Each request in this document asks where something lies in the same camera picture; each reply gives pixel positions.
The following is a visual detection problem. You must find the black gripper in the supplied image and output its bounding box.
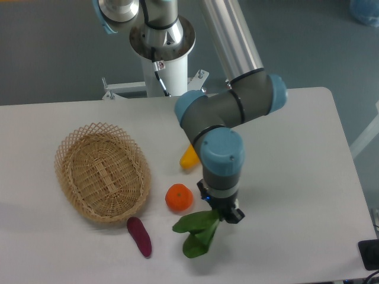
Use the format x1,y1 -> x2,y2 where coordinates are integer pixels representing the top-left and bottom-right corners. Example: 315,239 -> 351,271
197,179 -> 245,224

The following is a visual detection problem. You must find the green bok choy vegetable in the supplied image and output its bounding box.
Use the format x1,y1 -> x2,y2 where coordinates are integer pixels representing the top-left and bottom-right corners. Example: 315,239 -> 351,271
172,210 -> 220,259

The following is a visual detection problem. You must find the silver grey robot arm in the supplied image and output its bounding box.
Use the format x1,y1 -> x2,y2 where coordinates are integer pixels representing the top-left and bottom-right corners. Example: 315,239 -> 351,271
92,1 -> 287,224

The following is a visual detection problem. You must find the orange tangerine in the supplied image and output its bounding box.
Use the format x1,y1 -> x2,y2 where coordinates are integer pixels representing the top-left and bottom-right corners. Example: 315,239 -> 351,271
165,183 -> 193,212

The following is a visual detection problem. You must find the yellow papaya fruit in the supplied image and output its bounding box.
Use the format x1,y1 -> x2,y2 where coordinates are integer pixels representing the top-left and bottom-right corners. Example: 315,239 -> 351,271
179,144 -> 200,170

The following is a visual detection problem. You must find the purple sweet potato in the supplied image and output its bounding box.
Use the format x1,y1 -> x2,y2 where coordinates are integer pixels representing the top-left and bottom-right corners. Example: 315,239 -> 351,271
127,217 -> 152,258

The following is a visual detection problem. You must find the woven wicker basket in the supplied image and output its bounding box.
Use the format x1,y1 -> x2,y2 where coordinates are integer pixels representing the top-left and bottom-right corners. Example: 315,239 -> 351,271
54,122 -> 151,224

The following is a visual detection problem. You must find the black device at table edge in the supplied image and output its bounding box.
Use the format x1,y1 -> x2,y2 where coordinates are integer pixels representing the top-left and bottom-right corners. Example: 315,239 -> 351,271
358,239 -> 378,271

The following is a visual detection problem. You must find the blue plastic bag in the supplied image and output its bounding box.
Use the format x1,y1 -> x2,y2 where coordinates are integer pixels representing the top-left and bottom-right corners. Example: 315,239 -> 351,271
349,0 -> 378,28

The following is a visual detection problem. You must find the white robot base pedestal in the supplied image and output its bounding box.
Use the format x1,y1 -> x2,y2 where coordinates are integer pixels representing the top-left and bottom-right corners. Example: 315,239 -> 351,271
101,16 -> 235,101

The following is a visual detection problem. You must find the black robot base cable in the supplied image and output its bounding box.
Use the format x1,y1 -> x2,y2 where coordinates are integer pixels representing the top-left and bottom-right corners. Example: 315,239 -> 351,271
150,46 -> 172,98

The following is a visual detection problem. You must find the white frame bar right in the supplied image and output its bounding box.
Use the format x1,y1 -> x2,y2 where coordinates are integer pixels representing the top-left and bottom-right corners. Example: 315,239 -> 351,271
349,102 -> 379,160

